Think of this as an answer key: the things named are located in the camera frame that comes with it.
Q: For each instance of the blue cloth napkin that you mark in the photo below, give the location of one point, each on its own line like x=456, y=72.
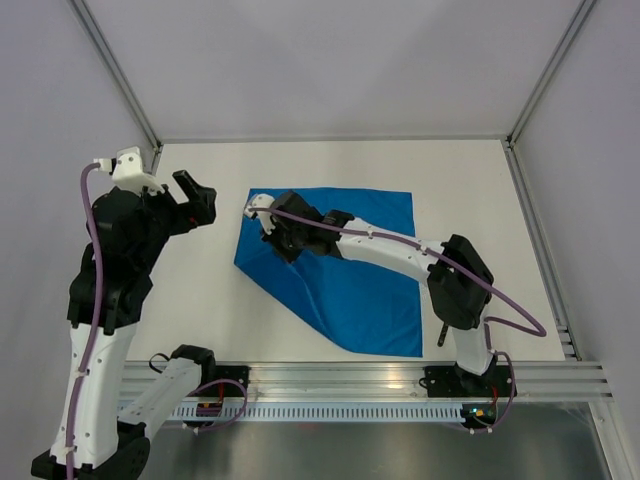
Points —
x=360, y=307

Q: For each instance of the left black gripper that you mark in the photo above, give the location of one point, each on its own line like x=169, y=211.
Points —
x=199, y=210

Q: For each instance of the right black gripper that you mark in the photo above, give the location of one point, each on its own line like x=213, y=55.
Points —
x=271, y=239

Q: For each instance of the white slotted cable duct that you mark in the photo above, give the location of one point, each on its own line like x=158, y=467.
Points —
x=436, y=412

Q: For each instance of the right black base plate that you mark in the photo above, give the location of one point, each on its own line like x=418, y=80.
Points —
x=450, y=381

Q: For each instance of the aluminium frame post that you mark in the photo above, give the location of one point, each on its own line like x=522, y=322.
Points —
x=559, y=54
x=88, y=22

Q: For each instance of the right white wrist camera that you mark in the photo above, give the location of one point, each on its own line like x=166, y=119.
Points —
x=258, y=207

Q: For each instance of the left aluminium frame post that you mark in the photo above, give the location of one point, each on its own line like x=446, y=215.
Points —
x=88, y=22

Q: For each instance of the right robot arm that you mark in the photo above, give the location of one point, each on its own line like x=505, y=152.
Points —
x=459, y=284

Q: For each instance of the right aluminium frame post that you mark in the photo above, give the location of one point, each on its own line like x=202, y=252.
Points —
x=559, y=54

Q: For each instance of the aluminium front rail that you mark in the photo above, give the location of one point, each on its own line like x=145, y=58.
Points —
x=563, y=381

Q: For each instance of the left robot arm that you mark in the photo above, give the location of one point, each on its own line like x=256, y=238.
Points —
x=128, y=232

